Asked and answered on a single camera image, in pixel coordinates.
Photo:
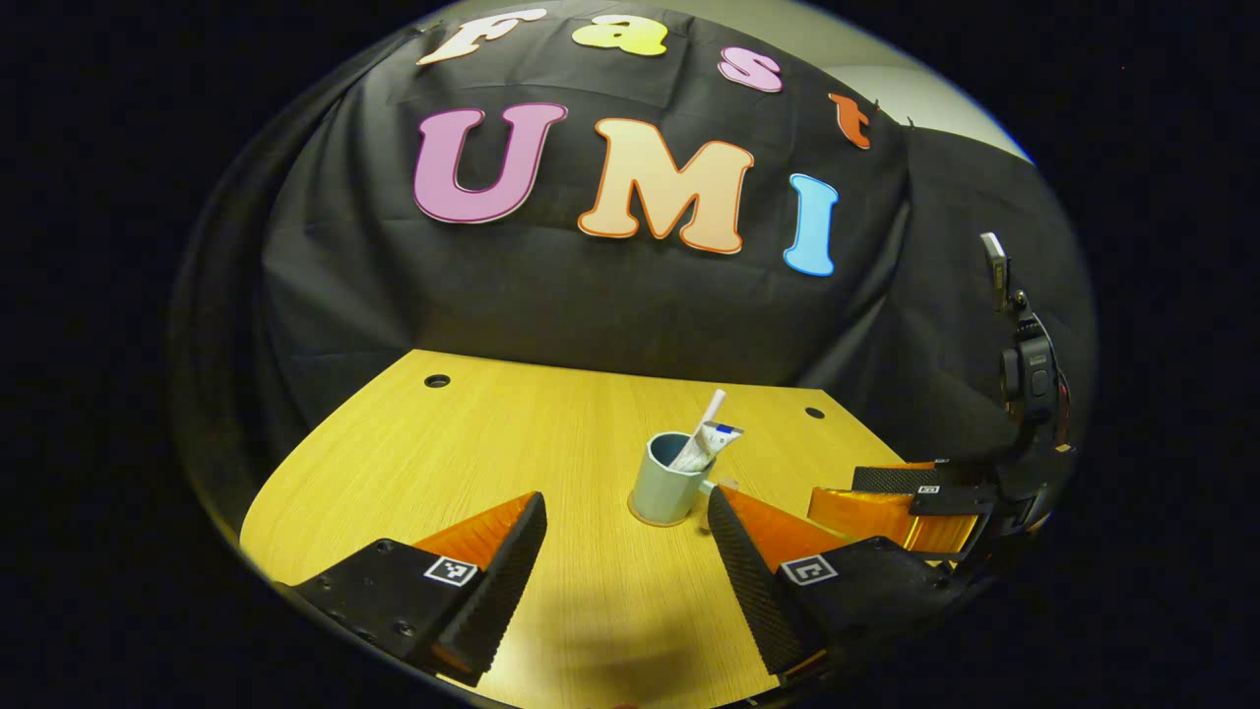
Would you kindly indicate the pale green cup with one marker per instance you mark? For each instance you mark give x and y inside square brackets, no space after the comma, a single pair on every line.
[664,492]

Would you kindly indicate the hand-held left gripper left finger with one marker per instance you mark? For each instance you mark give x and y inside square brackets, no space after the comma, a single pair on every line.
[512,571]

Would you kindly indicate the black backdrop cloth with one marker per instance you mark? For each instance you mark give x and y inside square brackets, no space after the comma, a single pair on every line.
[591,295]

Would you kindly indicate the wooden desktop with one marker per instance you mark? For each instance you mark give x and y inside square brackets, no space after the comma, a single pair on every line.
[443,463]

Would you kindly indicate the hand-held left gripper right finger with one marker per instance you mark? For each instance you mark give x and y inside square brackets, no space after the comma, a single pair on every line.
[743,581]

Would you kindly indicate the white toothbrush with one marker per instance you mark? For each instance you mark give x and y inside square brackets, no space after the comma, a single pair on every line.
[713,409]

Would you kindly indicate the white toothpaste tube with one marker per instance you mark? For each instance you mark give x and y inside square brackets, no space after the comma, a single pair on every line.
[719,435]

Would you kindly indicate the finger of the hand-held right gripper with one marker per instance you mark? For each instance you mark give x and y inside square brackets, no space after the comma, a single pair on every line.
[866,512]
[891,480]

